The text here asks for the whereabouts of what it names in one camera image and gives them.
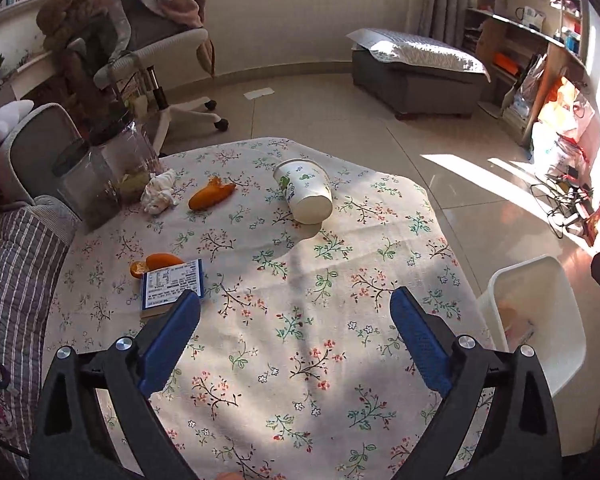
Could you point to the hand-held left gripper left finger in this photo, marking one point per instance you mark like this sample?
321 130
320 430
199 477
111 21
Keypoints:
167 345

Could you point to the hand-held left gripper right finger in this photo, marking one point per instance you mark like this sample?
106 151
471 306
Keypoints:
420 340

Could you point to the small blue box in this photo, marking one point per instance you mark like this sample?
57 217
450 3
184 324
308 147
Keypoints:
172 285

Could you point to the white plastic bin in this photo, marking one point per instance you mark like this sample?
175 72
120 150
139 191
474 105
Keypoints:
555 360

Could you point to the person's left hand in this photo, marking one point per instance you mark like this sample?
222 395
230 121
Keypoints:
227 476

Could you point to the curled orange peel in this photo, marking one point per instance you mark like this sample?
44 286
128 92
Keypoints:
160 261

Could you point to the white plastic bag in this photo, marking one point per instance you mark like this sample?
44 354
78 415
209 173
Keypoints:
552 147

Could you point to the crumpled white tissue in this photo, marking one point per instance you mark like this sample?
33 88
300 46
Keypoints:
159 192

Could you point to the long orange peel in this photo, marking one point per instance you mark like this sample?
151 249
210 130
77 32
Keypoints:
207 197

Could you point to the clear jar with brown contents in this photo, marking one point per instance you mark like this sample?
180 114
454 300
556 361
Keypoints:
87 195

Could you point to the orange plastic bag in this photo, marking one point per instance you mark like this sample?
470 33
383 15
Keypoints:
565 105

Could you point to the white paper cup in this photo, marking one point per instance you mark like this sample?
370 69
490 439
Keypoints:
305 187

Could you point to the clear jar with green contents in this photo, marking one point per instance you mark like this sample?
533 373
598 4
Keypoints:
130 150

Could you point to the grey sofa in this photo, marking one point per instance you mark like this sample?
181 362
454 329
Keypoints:
45 135

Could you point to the grey ottoman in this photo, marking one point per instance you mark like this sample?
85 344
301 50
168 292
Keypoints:
420 95

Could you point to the wooden shelf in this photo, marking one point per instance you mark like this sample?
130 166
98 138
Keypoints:
510 35

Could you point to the white paper sheet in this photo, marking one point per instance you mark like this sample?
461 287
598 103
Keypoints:
259 93

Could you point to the white plush toy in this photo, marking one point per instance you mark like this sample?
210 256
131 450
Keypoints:
5 120

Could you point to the white quilted cover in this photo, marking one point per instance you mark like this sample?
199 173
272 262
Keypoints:
420 52

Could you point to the grey office chair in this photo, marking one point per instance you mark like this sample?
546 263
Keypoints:
170 42

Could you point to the white desk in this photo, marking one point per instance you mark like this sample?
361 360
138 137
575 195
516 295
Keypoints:
30 67

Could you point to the mauve blanket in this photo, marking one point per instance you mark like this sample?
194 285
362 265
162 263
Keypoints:
180 5

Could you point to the brown fleece blanket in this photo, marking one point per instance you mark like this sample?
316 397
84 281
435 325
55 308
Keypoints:
80 0

